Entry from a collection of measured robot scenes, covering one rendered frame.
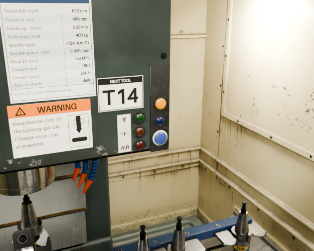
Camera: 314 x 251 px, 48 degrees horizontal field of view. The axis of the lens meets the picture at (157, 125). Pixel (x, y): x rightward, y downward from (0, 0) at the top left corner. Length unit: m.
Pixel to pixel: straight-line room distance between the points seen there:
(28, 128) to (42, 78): 0.10
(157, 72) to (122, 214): 1.47
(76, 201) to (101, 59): 0.93
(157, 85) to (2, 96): 0.31
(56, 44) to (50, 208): 0.96
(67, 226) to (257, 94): 1.00
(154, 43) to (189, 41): 1.21
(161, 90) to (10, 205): 0.92
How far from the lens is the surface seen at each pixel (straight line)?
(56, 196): 1.52
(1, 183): 0.92
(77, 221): 1.60
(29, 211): 1.02
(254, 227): 1.23
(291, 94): 1.47
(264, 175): 1.68
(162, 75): 0.76
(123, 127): 0.76
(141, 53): 0.74
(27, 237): 0.93
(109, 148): 0.77
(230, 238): 1.16
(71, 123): 0.73
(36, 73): 0.70
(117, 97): 0.74
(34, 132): 0.72
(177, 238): 1.05
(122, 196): 2.07
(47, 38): 0.69
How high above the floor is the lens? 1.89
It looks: 19 degrees down
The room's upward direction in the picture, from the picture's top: straight up
